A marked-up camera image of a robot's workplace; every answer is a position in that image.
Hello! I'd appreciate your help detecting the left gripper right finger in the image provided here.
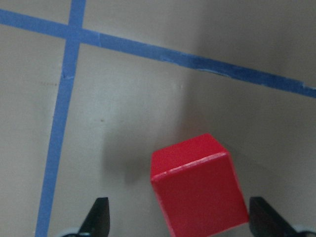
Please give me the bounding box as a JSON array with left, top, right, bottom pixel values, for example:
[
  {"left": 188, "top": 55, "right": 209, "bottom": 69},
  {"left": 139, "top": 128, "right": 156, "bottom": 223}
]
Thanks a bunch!
[{"left": 248, "top": 196, "right": 299, "bottom": 237}]

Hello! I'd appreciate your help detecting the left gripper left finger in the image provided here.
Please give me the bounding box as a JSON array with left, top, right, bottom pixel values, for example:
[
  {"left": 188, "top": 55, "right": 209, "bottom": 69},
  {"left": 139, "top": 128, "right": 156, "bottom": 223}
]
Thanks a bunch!
[{"left": 78, "top": 197, "right": 110, "bottom": 237}]

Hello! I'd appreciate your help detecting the red wooden block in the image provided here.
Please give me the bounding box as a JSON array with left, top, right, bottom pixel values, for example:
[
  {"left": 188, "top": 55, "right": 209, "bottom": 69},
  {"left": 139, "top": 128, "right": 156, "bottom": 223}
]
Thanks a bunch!
[{"left": 150, "top": 133, "right": 249, "bottom": 237}]

